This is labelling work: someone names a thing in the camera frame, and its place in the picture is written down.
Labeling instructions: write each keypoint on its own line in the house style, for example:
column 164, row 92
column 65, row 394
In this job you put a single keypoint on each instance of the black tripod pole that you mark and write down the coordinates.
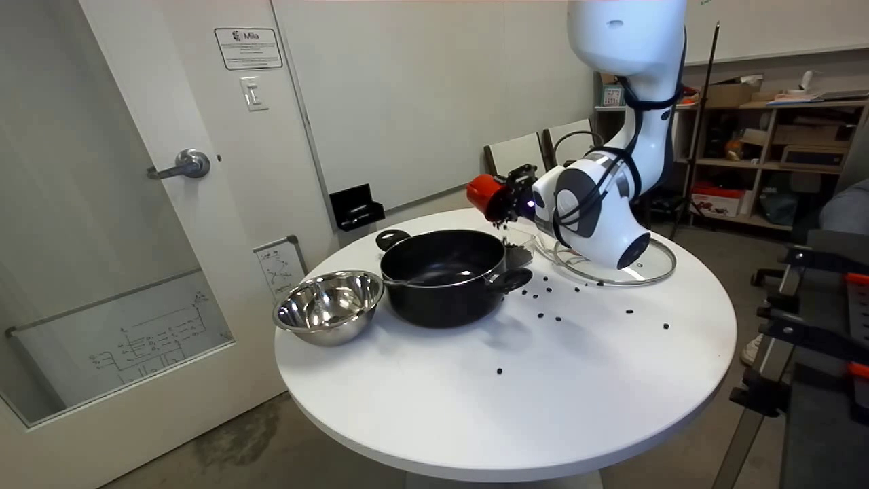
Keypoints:
column 700, row 116

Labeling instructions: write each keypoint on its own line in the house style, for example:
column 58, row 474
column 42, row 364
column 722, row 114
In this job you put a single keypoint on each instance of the white light switch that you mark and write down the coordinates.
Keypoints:
column 253, row 92

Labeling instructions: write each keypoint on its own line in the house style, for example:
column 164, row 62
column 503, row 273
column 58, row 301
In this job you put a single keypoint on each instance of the orange black clamp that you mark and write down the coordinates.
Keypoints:
column 858, row 370
column 858, row 277

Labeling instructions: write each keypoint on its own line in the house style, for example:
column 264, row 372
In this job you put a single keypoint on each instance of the steel mixing bowl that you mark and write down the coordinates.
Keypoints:
column 328, row 308

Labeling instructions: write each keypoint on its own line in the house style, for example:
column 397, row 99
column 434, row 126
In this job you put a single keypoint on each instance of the wooden storage shelf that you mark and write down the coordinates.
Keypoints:
column 776, row 149

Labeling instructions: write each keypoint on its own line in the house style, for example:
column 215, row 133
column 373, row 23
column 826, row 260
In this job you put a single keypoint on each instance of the small leaning whiteboard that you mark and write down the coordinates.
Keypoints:
column 281, row 263

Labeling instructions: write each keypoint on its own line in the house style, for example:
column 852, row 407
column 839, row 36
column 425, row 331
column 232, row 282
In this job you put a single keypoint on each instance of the black cooking pot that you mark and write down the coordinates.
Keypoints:
column 444, row 289

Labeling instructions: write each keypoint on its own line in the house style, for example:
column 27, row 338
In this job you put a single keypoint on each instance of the leaning white panel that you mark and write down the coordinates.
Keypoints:
column 513, row 152
column 568, row 141

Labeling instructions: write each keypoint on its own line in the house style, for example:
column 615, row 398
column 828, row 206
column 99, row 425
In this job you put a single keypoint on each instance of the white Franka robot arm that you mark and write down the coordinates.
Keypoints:
column 597, row 203

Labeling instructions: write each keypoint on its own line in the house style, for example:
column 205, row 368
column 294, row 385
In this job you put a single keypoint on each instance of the white wall sign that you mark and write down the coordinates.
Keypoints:
column 248, row 47

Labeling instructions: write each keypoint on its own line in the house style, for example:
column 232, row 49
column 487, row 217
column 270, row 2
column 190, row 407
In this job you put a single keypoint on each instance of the black wall file holder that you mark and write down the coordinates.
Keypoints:
column 355, row 206

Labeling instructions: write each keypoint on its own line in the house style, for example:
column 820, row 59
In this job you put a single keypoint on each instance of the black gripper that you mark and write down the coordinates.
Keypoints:
column 521, row 194

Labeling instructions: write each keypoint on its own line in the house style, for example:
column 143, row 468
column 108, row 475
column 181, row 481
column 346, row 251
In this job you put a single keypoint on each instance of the glass pot lid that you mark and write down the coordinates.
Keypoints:
column 654, row 260

